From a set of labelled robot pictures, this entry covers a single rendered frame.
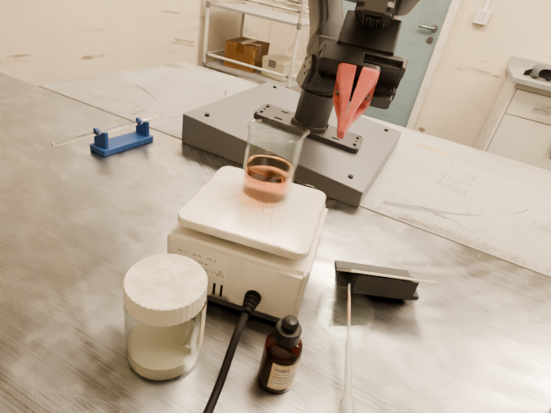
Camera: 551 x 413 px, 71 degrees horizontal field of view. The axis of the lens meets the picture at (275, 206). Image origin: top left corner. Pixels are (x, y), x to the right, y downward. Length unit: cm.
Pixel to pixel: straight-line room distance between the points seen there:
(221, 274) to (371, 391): 16
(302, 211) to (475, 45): 295
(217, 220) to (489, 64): 303
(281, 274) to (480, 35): 302
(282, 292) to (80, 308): 18
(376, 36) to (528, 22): 280
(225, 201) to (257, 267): 7
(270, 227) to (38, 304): 21
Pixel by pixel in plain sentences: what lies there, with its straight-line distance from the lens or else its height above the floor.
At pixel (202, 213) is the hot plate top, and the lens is 34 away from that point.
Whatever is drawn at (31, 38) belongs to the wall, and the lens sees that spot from 194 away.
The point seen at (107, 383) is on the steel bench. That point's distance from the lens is 34.
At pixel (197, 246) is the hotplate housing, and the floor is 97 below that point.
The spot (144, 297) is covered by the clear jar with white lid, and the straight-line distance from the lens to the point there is 28.
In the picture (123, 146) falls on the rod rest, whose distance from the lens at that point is 65.
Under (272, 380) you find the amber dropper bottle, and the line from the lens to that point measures 32.
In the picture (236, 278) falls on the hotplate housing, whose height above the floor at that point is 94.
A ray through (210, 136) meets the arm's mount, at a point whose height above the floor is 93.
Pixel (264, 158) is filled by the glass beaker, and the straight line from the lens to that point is 34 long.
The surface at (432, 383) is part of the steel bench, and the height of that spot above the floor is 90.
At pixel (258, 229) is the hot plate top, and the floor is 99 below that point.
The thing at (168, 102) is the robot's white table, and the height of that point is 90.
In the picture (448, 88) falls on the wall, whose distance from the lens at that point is 330.
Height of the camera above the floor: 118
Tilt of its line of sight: 31 degrees down
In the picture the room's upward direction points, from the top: 11 degrees clockwise
